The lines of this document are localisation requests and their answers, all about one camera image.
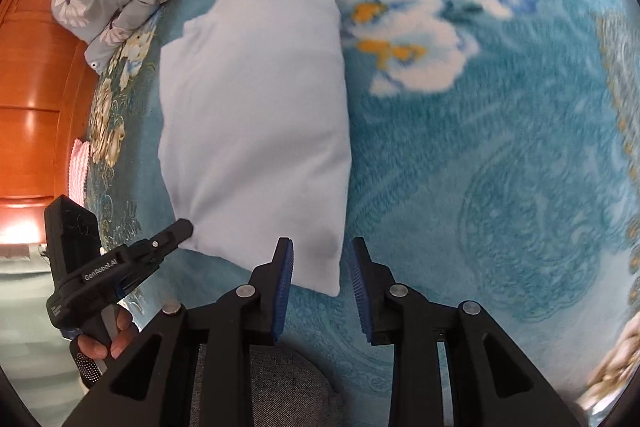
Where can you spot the orange wooden headboard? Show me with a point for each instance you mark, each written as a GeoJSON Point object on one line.
{"type": "Point", "coordinates": [35, 107]}

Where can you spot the teal floral fleece blanket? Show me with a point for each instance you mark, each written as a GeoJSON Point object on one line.
{"type": "Point", "coordinates": [475, 157]}

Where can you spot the light blue printed t-shirt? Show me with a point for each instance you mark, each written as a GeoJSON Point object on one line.
{"type": "Point", "coordinates": [250, 132]}

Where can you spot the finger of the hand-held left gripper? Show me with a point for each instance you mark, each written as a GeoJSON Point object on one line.
{"type": "Point", "coordinates": [172, 237]}

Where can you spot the pink knitted cloth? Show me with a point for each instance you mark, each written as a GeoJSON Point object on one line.
{"type": "Point", "coordinates": [80, 172]}

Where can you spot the person's left hand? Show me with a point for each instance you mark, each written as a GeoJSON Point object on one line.
{"type": "Point", "coordinates": [95, 347]}

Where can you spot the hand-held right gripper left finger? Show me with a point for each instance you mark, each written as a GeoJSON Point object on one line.
{"type": "Point", "coordinates": [282, 292]}

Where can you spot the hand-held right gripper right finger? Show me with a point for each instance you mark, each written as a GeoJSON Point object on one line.
{"type": "Point", "coordinates": [361, 292]}

